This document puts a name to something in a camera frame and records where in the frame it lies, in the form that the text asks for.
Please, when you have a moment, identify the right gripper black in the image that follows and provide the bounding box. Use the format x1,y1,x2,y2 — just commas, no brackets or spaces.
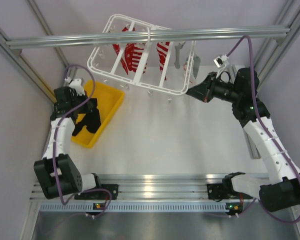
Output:
186,71,241,104

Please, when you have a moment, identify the black sock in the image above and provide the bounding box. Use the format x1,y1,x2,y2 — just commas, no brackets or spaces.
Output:
85,108,101,134
72,120,87,137

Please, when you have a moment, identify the white plastic clip hanger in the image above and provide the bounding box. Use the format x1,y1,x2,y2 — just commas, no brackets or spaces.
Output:
86,13,198,96

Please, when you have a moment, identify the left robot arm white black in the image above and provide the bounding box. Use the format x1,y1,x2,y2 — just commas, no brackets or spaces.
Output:
33,86,103,199

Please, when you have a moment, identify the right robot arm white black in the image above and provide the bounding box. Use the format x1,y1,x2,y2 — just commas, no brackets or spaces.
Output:
187,68,300,213

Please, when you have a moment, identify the yellow plastic tray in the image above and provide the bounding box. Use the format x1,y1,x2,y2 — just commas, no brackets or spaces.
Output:
71,82,125,148

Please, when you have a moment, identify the grey sock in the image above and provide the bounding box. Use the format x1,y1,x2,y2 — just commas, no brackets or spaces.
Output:
192,55,201,80
174,41,186,69

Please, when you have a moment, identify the red white striped sock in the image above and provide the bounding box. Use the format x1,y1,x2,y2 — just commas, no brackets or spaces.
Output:
156,41,170,73
139,49,149,74

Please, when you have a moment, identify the aluminium top crossbar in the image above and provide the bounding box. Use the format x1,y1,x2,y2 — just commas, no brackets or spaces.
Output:
5,25,291,49

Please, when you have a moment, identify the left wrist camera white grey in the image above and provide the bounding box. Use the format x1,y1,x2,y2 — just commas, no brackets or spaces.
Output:
64,77,86,97

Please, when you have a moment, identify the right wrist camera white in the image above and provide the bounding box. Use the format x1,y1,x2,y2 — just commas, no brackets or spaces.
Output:
213,54,229,70

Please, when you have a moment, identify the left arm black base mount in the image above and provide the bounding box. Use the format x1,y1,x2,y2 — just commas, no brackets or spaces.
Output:
74,184,119,200

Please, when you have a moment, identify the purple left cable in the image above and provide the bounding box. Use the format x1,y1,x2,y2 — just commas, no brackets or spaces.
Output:
53,64,113,206

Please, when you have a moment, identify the purple cable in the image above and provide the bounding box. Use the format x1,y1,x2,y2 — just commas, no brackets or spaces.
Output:
53,64,113,206
226,35,300,224

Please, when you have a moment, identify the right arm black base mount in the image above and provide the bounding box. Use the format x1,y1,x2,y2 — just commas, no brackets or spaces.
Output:
206,183,238,202

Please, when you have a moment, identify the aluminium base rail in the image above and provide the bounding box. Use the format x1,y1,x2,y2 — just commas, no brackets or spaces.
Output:
29,173,273,203

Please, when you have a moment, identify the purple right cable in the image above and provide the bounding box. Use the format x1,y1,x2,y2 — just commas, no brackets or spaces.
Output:
226,35,300,224

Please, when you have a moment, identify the grey slotted cable duct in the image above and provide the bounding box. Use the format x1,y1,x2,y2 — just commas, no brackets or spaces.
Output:
39,201,242,213

